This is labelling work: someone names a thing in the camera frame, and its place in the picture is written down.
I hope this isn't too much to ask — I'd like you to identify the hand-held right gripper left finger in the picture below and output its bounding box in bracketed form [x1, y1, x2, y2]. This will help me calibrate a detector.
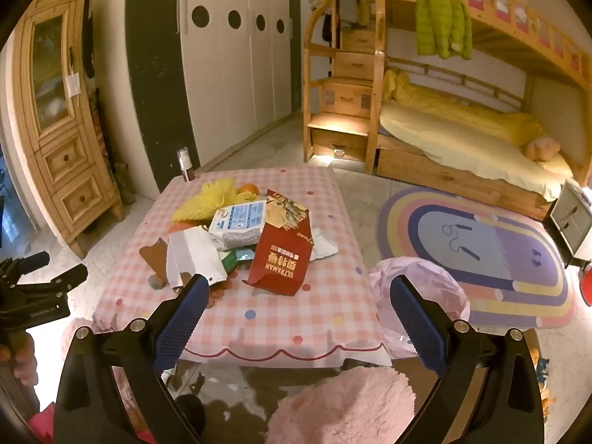
[54, 274, 227, 444]

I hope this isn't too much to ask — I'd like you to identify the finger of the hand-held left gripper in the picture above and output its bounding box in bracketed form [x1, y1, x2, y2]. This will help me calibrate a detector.
[0, 250, 51, 280]
[18, 263, 88, 297]

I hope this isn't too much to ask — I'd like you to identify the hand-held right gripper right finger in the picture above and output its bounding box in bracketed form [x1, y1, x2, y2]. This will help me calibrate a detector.
[389, 274, 545, 444]

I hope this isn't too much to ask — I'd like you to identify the pink plastic trash bag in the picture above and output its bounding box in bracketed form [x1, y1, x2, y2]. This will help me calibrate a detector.
[370, 256, 470, 359]

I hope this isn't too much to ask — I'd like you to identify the white paper bag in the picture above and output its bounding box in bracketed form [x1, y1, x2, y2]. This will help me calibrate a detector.
[166, 226, 227, 287]

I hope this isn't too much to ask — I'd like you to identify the white tissue paper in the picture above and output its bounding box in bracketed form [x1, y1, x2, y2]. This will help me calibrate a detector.
[309, 226, 338, 260]

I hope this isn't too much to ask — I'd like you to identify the person's left hand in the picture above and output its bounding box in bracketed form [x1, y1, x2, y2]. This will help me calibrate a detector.
[0, 330, 37, 382]

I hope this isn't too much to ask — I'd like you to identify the orange peel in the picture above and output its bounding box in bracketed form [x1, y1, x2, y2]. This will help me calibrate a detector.
[208, 277, 229, 308]

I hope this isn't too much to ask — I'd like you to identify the brown card piece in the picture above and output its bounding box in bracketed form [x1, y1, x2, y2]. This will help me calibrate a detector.
[139, 237, 169, 278]

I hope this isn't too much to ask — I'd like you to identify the green packet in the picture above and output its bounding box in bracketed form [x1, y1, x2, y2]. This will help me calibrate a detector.
[221, 247, 255, 278]

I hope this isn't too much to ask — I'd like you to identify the pink checked tablecloth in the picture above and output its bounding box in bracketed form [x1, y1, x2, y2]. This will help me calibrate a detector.
[92, 166, 394, 371]

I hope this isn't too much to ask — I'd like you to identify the pastel rainbow rug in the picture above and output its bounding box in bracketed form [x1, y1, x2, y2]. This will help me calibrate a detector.
[377, 185, 576, 329]

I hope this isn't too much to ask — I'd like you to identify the red snack bag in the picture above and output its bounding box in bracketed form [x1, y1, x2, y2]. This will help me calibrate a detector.
[247, 189, 315, 297]

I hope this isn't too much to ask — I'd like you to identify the pink fluffy stool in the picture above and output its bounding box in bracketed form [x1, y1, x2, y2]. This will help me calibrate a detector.
[266, 365, 414, 444]

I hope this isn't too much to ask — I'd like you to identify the white packet with blue label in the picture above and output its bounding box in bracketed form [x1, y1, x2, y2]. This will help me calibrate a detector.
[208, 200, 269, 248]

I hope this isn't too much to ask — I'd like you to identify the wooden cabinet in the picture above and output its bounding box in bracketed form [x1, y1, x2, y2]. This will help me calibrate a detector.
[11, 0, 125, 260]

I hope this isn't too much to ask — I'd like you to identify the yellow fluffy pom-pom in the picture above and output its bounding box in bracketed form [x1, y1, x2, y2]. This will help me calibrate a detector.
[171, 178, 253, 225]

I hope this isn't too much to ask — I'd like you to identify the colourful plastic toy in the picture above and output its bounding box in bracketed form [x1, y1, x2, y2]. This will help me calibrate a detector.
[532, 347, 552, 408]

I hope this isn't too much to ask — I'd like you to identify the wooden bunk bed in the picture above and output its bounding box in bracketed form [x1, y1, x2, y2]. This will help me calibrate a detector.
[303, 0, 592, 223]

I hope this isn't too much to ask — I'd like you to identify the spray bottle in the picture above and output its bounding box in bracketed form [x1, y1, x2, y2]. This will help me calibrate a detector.
[176, 147, 197, 182]

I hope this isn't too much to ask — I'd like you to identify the pale yellow bed sheet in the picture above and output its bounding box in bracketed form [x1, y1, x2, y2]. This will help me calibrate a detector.
[377, 99, 574, 202]

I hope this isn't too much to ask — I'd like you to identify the small white nightstand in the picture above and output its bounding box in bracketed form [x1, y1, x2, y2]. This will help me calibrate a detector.
[549, 179, 592, 266]

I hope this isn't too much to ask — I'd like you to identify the pink plush toy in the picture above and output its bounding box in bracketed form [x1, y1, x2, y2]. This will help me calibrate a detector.
[522, 135, 561, 162]

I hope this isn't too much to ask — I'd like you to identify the yellow blanket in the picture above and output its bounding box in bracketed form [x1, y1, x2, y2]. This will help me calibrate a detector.
[381, 67, 546, 146]

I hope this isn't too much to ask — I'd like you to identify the wooden stair drawer unit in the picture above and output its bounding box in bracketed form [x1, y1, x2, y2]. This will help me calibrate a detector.
[303, 0, 387, 172]

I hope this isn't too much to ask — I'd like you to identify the white wardrobe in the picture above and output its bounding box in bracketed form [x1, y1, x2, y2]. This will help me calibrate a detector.
[178, 0, 301, 167]

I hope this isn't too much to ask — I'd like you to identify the green puffer jacket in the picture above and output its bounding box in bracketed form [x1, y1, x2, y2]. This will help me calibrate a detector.
[415, 0, 473, 61]

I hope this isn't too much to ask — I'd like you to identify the pile of clothes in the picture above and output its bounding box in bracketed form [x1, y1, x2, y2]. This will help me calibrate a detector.
[309, 0, 371, 33]

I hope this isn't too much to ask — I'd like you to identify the black cable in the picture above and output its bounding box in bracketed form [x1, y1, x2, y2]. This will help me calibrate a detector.
[441, 224, 482, 260]

